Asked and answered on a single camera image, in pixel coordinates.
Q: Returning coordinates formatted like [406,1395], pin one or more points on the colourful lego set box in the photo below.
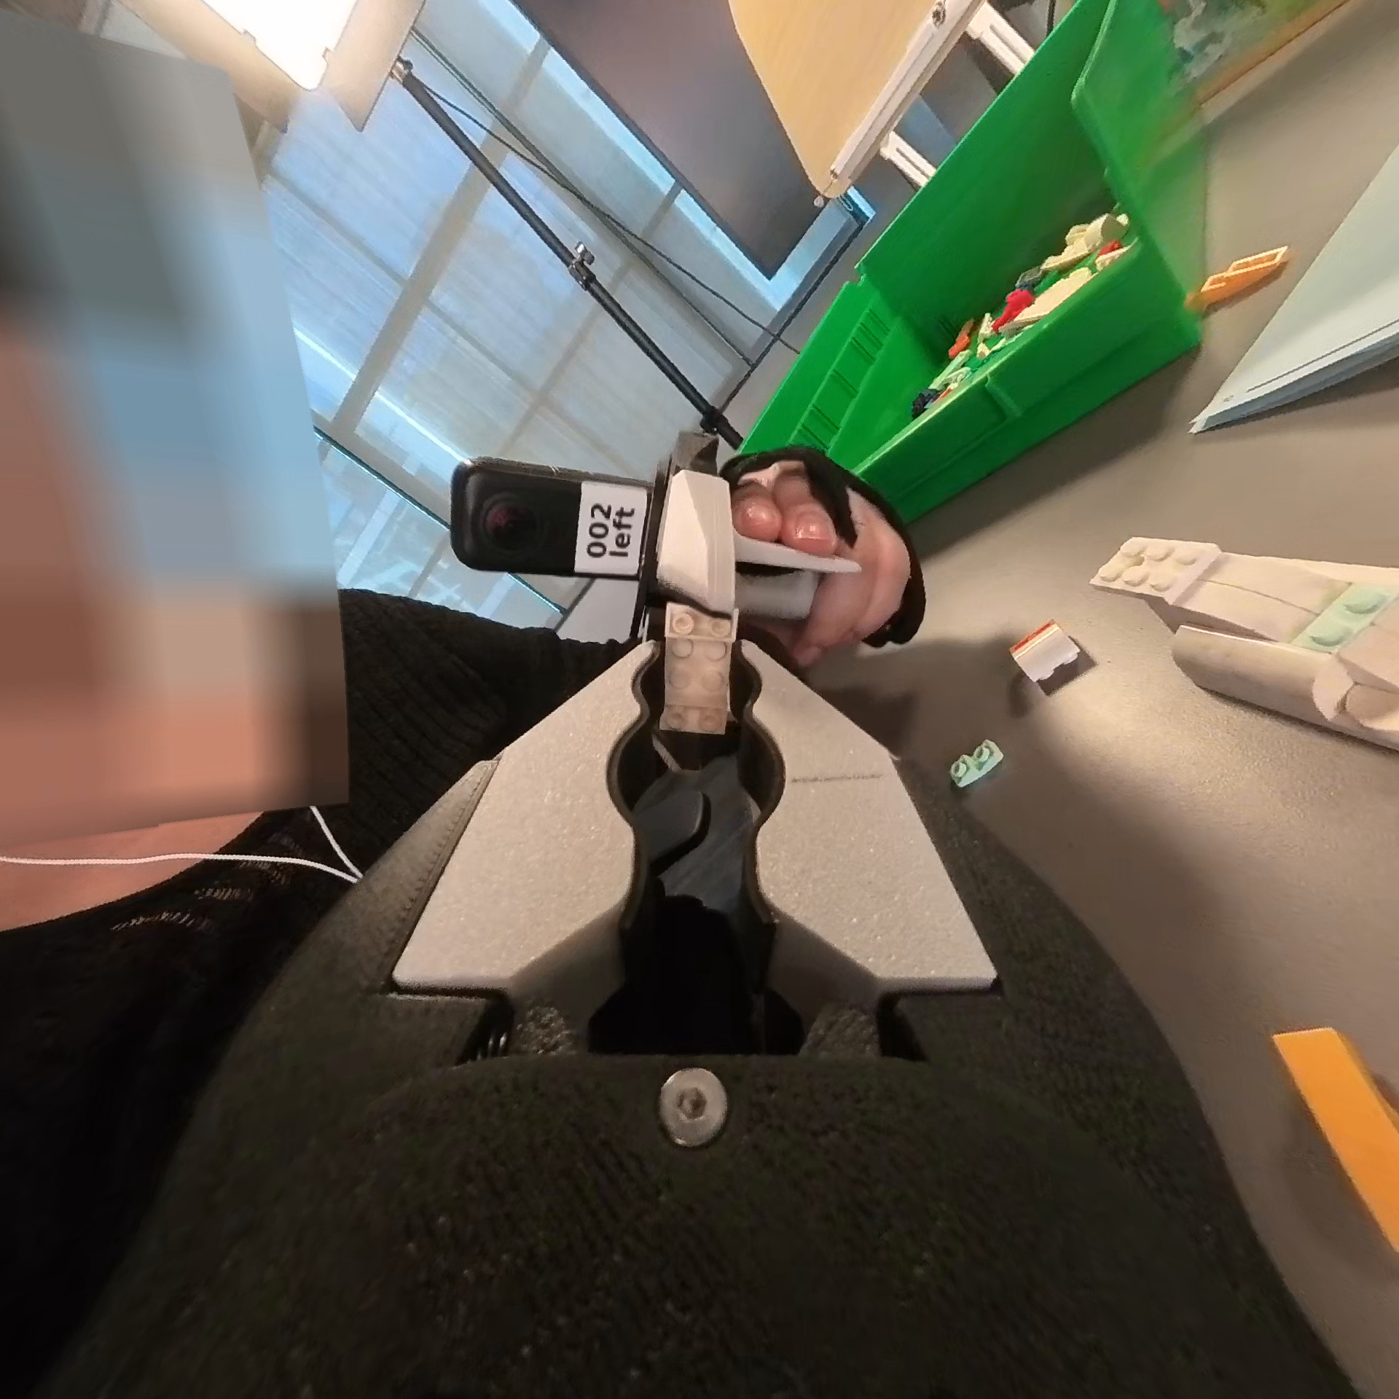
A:
[1246,39]

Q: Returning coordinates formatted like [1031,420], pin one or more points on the orange lego frame piece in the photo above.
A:
[1219,287]

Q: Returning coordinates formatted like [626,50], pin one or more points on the orange lego plate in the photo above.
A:
[1348,1126]

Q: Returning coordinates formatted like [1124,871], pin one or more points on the large black screen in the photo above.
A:
[677,109]

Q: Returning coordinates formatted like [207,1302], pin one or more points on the pale blue instruction booklet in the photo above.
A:
[1311,339]

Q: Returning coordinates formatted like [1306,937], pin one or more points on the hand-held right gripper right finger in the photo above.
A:
[874,875]

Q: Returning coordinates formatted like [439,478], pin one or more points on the white lego build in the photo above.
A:
[1267,633]

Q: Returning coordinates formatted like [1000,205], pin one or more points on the white lego plate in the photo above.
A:
[698,677]

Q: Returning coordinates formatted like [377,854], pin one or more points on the pile of lego pieces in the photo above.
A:
[1015,312]

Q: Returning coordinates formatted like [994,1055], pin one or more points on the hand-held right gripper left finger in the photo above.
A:
[512,875]

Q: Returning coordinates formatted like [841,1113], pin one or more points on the mint green lego piece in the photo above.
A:
[975,763]

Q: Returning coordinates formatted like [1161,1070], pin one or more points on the black light stand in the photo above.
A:
[582,265]

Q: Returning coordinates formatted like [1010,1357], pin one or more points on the white softbox lamp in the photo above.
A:
[317,39]

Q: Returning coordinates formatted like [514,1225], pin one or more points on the red and white lego piece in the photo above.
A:
[1048,656]

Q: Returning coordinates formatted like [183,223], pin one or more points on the beige chair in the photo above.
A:
[830,66]

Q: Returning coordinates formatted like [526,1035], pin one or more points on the green plastic bin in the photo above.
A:
[1048,360]

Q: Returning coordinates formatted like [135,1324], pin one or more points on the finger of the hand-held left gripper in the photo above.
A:
[700,536]

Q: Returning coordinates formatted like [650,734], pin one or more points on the person's left hand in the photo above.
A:
[874,590]

